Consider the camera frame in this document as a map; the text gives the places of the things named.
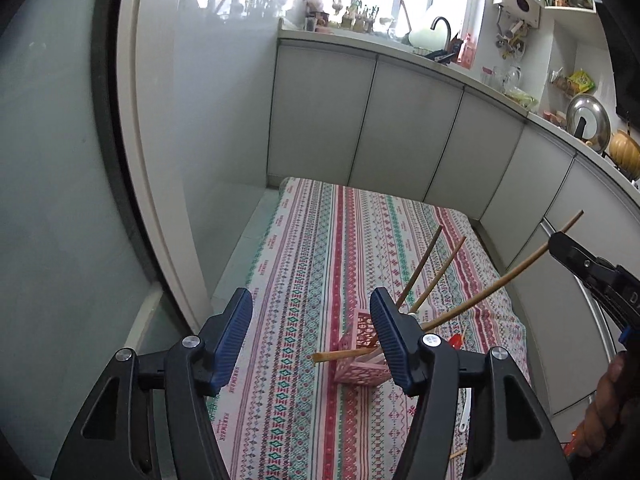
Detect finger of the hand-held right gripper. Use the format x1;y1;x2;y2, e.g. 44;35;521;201
547;231;617;291

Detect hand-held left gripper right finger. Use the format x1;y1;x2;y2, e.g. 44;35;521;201
369;287;573;480

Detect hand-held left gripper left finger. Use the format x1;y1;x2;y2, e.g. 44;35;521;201
50;287;254;480

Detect pink perforated utensil basket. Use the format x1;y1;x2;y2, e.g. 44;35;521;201
332;309;397;399

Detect person's right hand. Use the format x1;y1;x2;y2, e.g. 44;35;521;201
574;349;640;461

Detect striped patterned tablecloth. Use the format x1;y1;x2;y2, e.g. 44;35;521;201
206;177;532;480

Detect brown clay pot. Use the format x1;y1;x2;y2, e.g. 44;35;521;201
608;128;640;175

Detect steel pot lid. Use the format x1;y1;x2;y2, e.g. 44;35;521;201
566;92;612;155

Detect yellow snack packet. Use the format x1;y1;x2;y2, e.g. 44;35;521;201
567;69;594;94

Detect white kitchen countertop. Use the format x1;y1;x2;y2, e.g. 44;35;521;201
276;24;640;185

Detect white kitchen cabinets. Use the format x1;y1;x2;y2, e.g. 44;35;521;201
264;37;640;413

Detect frosted glass sliding door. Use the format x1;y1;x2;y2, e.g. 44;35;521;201
0;0;218;480

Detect black range hood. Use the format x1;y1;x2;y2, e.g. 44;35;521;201
570;0;640;128

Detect dark kitchen faucet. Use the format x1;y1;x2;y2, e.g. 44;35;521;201
430;16;454;54

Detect white water heater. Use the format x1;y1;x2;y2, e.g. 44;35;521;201
492;0;544;27

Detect pale green bowl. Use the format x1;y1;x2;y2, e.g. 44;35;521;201
407;27;446;52

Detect row of small figurines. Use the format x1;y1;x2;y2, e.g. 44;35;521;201
331;0;382;31

